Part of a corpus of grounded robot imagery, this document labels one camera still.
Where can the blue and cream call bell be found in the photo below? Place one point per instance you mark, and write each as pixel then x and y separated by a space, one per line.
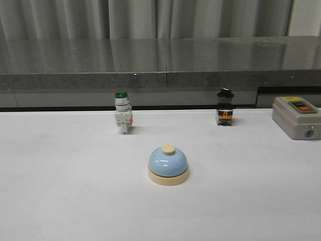
pixel 168 166

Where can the grey stone ledge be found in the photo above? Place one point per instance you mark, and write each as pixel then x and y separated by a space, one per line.
pixel 236 63

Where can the grey red-button control box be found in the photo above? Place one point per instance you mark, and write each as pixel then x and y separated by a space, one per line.
pixel 298 118

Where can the grey curtain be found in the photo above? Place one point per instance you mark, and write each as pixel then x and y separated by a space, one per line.
pixel 44 20

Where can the green pushbutton switch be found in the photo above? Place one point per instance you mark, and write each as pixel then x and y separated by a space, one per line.
pixel 123 113

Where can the black selector switch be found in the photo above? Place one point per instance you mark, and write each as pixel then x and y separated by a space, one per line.
pixel 224 111

